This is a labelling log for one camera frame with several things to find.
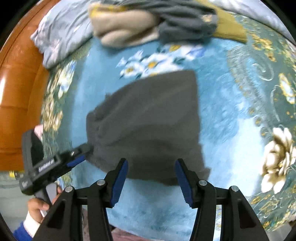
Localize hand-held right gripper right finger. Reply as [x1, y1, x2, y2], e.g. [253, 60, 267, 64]
[174, 159, 270, 241]

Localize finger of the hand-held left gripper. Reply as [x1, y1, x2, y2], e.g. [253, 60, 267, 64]
[59, 144, 93, 169]

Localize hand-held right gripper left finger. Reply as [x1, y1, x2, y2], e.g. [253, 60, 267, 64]
[35, 158, 129, 241]

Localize dark grey garment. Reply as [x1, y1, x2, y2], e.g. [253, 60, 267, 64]
[86, 70, 211, 186]

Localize person's left forearm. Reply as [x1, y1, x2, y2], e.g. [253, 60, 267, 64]
[13, 211, 44, 241]

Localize person's left hand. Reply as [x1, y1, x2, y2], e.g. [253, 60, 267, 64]
[28, 185, 63, 219]

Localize wooden bed headboard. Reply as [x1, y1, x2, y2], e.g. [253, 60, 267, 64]
[0, 0, 60, 172]

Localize teal floral blanket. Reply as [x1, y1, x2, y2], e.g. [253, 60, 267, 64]
[39, 9, 296, 237]

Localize light blue floral quilt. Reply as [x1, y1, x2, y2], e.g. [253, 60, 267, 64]
[30, 0, 296, 69]

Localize cream fuzzy sweater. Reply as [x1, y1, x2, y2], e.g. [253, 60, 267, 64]
[89, 2, 160, 48]

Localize grey-blue garment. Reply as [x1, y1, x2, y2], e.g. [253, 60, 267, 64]
[120, 0, 219, 44]

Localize mustard garment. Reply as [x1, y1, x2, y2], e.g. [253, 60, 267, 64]
[213, 9, 247, 44]

